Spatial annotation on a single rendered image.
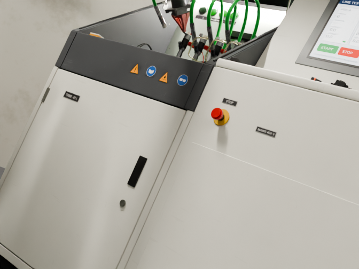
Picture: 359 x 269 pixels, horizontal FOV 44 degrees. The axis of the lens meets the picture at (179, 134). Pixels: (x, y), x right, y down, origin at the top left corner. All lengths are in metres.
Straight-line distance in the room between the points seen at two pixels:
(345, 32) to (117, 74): 0.80
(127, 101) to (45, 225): 0.52
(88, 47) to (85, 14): 2.27
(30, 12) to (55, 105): 2.19
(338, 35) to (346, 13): 0.10
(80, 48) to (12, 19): 2.10
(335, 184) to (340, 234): 0.12
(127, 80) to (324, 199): 0.78
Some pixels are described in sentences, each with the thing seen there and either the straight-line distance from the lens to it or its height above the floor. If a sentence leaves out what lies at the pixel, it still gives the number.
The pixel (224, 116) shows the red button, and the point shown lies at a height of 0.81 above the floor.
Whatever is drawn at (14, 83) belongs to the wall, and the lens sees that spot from 3.87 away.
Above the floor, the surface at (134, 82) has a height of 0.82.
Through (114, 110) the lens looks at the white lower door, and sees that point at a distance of 1.58.
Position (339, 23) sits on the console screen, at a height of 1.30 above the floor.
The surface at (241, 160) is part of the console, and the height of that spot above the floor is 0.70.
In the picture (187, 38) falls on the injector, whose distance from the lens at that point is 1.86.
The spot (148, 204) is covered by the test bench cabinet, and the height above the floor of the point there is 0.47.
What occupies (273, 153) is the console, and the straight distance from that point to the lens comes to 1.25.
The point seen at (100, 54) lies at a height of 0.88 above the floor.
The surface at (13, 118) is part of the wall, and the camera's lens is 3.89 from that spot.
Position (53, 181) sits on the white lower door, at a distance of 1.67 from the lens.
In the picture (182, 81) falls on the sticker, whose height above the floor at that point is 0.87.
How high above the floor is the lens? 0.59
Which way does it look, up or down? 5 degrees up
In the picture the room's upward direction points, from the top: 24 degrees clockwise
